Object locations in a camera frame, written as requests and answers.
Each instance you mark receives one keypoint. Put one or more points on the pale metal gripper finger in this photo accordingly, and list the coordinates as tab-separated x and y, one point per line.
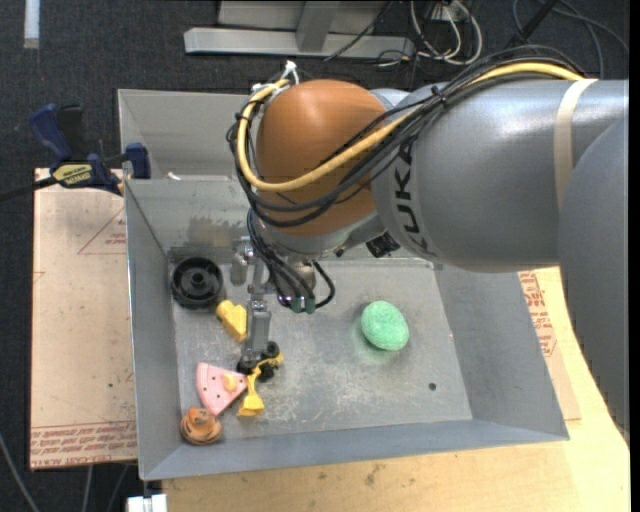
250	340
265	327

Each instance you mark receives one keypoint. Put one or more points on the yellow angular plastic block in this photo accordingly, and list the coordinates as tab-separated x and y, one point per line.
233	319

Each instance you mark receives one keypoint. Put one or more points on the yellow toy digger, black wheels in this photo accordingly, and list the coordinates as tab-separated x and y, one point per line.
256	380

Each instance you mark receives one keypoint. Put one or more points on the black ribbed plastic wheel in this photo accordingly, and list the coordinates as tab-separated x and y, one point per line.
196	282

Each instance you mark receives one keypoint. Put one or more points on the pink toy pizza slice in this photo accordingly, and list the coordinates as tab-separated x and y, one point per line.
214	392

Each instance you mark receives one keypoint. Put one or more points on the grey metal bin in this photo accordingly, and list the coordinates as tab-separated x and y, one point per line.
325	380

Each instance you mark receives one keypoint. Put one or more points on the orange-brown round toy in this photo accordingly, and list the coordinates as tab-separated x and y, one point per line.
201	426

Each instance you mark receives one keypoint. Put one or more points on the green foam egg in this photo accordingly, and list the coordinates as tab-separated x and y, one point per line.
385	326

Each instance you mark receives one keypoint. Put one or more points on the brown cardboard board, red print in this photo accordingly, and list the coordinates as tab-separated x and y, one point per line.
80	310

